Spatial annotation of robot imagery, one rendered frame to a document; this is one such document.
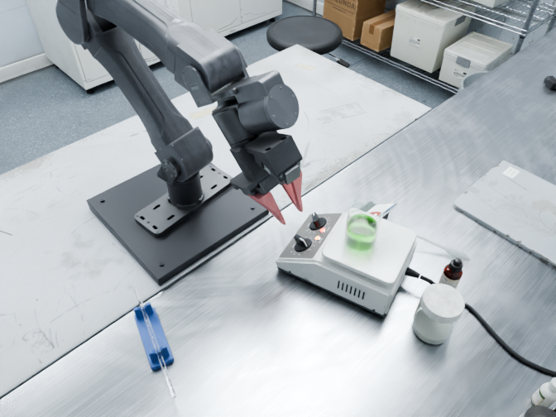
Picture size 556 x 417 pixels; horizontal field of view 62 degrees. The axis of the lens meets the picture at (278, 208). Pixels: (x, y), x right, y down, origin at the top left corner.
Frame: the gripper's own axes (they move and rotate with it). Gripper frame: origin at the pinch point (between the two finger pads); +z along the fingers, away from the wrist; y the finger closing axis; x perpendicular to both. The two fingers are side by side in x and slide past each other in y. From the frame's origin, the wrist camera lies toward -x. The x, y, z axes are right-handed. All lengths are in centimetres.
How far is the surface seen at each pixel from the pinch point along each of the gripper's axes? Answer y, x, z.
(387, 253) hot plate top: 7.7, -9.6, 10.8
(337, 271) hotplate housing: 0.2, -6.6, 9.8
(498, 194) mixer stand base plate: 39.5, -1.0, 24.0
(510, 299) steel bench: 20.6, -16.6, 28.5
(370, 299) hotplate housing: 1.5, -9.9, 15.3
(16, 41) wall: -17, 288, -67
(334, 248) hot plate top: 2.0, -5.3, 6.9
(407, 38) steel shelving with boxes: 169, 169, 40
